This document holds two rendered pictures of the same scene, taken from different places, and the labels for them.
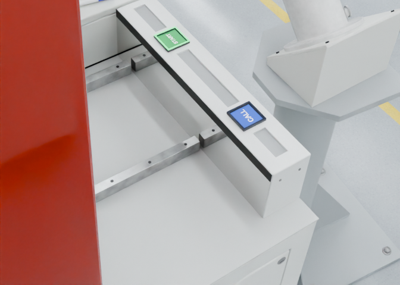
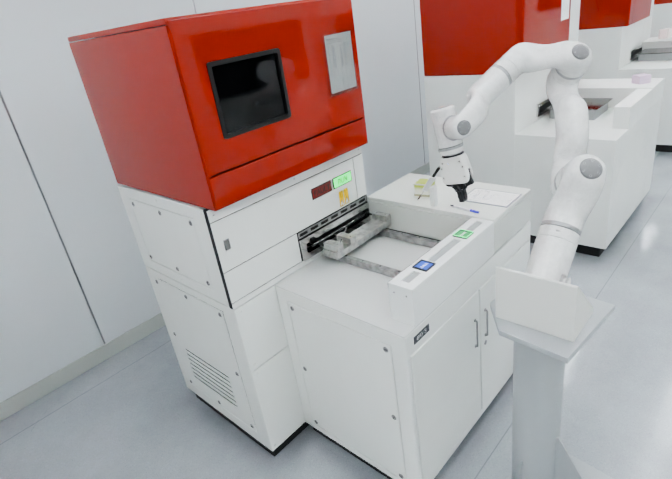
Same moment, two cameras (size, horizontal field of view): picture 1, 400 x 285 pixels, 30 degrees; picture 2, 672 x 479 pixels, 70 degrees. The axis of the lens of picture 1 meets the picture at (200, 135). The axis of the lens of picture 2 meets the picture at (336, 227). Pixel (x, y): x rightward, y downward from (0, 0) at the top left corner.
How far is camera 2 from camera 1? 1.59 m
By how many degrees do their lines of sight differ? 69
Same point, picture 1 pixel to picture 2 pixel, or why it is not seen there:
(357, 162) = not seen: outside the picture
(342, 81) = (521, 315)
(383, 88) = (548, 344)
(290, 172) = (400, 293)
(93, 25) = (458, 220)
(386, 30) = (557, 294)
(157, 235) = (361, 290)
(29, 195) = (175, 98)
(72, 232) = (187, 121)
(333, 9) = (542, 265)
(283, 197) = (401, 313)
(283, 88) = not seen: hidden behind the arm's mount
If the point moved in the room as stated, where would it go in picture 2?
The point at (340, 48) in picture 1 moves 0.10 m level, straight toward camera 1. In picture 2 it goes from (509, 277) to (475, 280)
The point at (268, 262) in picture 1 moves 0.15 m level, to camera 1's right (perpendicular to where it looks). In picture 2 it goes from (377, 340) to (388, 370)
